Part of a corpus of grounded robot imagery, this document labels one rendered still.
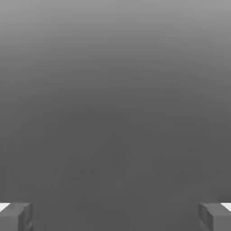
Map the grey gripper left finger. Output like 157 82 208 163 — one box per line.
0 202 34 231

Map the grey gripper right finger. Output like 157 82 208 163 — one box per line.
198 202 231 231

